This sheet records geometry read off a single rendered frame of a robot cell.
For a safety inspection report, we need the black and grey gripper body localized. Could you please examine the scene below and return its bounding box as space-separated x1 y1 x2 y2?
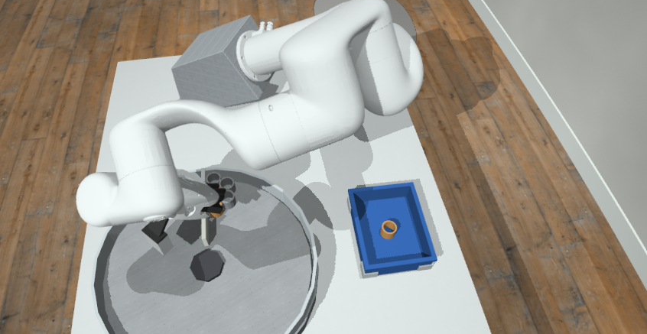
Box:
169 169 219 220

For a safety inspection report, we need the grey metal bushing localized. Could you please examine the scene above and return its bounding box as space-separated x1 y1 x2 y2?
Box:
219 177 236 192
221 190 236 209
206 172 222 184

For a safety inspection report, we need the blue open crate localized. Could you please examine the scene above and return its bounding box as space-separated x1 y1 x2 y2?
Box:
347 182 437 279

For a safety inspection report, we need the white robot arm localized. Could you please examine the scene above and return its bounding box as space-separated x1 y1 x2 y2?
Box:
76 0 424 256

